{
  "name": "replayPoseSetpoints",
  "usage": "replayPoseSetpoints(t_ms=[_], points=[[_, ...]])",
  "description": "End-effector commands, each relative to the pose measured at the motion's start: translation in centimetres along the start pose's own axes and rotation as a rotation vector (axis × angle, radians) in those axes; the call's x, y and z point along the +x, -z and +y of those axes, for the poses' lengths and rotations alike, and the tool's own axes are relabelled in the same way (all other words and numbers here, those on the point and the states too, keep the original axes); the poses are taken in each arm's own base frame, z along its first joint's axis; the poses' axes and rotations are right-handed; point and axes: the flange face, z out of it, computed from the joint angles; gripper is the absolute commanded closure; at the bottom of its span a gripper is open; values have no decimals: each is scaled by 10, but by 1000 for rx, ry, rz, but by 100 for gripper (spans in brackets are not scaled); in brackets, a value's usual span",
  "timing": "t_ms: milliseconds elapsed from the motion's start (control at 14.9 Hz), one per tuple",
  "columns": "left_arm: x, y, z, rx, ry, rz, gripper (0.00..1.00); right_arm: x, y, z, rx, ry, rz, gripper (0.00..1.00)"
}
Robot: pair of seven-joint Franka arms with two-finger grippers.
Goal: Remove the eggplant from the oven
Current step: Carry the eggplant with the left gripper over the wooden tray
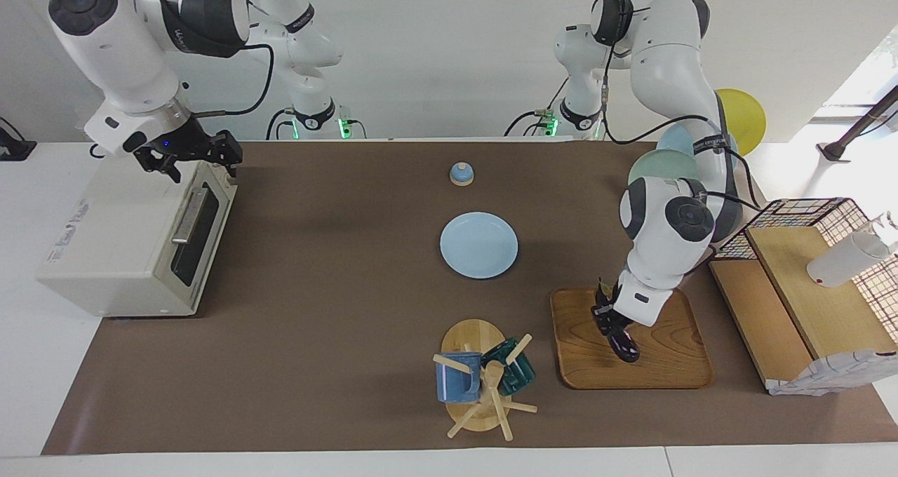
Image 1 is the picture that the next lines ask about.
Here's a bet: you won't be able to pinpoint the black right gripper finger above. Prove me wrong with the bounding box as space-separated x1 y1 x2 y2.
134 150 182 184
208 130 244 180

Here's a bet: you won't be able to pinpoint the dark purple eggplant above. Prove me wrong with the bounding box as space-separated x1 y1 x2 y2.
596 278 641 364

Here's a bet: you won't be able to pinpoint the glass oven door with handle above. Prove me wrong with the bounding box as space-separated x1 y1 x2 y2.
166 160 239 311

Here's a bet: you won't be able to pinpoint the pale blue plate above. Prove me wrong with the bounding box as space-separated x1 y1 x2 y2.
439 212 520 281
655 124 697 156

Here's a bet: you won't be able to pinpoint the cream toaster oven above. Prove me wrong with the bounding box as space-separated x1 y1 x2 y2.
35 154 239 318

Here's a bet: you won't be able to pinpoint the wooden serving tray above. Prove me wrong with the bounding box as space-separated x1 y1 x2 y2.
549 288 715 391

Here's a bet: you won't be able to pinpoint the dark green mug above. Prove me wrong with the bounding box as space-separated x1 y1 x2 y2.
481 337 537 397

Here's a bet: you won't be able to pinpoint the wooden mug tree stand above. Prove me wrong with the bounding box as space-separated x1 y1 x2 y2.
431 318 540 442

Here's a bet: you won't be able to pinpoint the pale green plate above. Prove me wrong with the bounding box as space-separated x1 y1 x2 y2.
627 148 703 184

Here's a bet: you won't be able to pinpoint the blue mug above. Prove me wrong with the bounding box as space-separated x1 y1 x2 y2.
435 351 485 405

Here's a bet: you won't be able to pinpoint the wooden shelf marble sides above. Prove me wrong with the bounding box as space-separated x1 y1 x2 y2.
707 214 898 398

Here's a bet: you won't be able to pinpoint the brown table mat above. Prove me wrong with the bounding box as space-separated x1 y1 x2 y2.
41 139 898 457

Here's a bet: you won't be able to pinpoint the white cup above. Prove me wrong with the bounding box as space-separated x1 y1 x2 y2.
806 229 892 289

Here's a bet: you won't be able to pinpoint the yellow plate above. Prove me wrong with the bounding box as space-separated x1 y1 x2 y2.
714 88 768 157

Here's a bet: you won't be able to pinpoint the clear glass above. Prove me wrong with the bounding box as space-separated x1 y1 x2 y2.
870 210 898 250

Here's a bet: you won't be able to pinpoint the black stand pole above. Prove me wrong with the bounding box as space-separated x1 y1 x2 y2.
817 84 898 163

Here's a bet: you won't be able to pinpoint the black base cable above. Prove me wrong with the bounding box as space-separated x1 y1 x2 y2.
504 107 563 138
265 107 367 142

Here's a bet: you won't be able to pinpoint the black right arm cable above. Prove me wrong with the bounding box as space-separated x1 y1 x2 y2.
188 42 276 118

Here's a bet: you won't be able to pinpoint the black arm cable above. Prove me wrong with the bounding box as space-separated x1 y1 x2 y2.
600 14 765 215
188 42 276 118

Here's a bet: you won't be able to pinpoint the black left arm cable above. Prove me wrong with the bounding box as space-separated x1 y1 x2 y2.
600 14 765 215

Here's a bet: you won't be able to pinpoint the black wire mesh panel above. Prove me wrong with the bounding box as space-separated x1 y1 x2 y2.
714 196 898 325

